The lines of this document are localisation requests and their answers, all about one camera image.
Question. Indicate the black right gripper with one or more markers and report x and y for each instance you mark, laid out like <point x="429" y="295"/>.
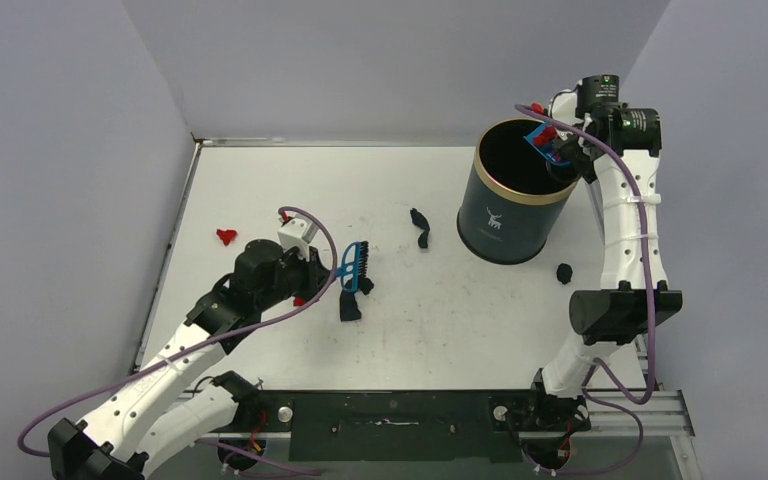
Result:
<point x="563" y="153"/>

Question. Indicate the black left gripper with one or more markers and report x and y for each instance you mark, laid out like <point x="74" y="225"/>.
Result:
<point x="315" y="272"/>

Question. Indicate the blue plastic dustpan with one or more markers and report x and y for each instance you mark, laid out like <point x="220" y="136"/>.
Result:
<point x="551" y="156"/>

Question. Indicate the blue hand brush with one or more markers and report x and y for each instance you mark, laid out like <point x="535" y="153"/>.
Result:
<point x="353" y="270"/>

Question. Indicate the small red paper scrap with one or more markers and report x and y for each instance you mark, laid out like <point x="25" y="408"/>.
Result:
<point x="545" y="138"/>

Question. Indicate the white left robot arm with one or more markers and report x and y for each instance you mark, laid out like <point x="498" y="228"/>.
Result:
<point x="139" y="428"/>

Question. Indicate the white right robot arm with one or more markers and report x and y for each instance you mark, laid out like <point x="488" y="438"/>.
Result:
<point x="587" y="133"/>

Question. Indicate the red paper scrap far left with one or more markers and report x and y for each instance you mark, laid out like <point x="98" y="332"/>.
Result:
<point x="226" y="236"/>

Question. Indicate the dark green waste bin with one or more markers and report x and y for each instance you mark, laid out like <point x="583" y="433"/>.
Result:
<point x="511" y="202"/>

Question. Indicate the large black paper scrap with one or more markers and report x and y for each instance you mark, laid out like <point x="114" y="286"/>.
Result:
<point x="349" y="310"/>

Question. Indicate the small black paper ball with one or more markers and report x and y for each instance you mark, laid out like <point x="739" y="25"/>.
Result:
<point x="564" y="273"/>

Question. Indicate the black paper scrap near bin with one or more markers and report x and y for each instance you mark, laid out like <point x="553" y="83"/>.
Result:
<point x="421" y="222"/>

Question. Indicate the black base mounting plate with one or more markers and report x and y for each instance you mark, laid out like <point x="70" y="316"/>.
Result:
<point x="412" y="425"/>

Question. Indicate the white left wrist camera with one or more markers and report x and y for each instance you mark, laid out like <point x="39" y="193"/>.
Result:
<point x="296" y="235"/>

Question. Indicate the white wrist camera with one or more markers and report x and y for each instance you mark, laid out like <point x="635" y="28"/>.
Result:
<point x="296" y="235"/>
<point x="562" y="108"/>

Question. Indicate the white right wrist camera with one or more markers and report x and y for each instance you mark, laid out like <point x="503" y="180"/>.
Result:
<point x="562" y="108"/>

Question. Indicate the aluminium rail frame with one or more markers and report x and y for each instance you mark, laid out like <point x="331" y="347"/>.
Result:
<point x="664" y="415"/>

